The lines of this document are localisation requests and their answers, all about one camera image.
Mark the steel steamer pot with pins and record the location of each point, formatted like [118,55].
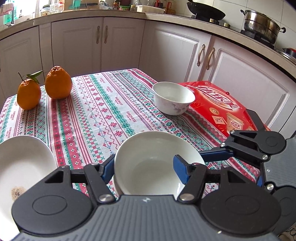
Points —
[261,25]

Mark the white bowl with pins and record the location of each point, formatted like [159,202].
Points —
[172,98]
[116,187]
[143,163]

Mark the bumpy orange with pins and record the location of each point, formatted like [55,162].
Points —
[58,83]

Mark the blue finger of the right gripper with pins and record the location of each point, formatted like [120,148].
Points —
[260,126]
[247,146]

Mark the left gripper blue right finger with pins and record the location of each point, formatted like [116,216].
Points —
[192,176]

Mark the orange with leaf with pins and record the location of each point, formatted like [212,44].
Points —
[29,92]

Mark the white rectangular tray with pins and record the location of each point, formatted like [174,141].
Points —
[149,9]

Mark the white plate back fruit print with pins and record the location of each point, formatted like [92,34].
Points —
[25,160]

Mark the white cabinet run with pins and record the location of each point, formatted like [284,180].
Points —
[261,79]

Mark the red gift box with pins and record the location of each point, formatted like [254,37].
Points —
[219,108]

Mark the patterned tablecloth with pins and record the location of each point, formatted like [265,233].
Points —
[101,112]

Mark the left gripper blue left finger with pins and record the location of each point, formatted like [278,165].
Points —
[97,177]

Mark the black wok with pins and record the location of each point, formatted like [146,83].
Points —
[205,11]

